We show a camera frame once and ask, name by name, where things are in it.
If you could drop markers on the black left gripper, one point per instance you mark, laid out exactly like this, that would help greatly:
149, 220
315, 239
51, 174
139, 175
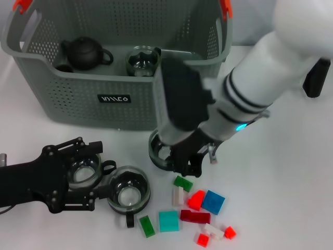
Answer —
28, 182

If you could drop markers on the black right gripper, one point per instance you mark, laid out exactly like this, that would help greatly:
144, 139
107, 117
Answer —
195, 144

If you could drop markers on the glass teacup black holder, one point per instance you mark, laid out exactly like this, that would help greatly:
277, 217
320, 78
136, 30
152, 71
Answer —
128, 196
143, 65
157, 156
83, 174

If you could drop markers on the grey perforated storage basket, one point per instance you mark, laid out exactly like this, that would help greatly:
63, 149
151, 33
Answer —
78, 104

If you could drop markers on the green two-stud brick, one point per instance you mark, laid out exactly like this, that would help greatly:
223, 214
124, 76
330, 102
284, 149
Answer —
147, 226
183, 183

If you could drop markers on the white plastic brick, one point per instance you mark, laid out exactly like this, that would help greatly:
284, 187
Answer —
178, 196
213, 230

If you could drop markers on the orange sloped brick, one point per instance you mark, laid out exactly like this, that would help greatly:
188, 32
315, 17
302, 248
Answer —
196, 201

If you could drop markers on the blue square brick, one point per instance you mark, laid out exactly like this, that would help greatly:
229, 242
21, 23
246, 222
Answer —
213, 201

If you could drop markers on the dark red long brick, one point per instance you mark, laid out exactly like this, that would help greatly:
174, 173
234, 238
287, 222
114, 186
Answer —
195, 216

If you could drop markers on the teal four-stud brick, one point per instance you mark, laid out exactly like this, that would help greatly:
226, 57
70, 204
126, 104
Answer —
169, 221

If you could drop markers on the small orange brick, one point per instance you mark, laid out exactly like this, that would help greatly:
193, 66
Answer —
203, 239
230, 232

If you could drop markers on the dark clay teapot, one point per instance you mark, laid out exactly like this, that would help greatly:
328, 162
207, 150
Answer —
83, 53

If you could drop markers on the glass teapot black lid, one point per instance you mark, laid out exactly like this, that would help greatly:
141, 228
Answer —
316, 78

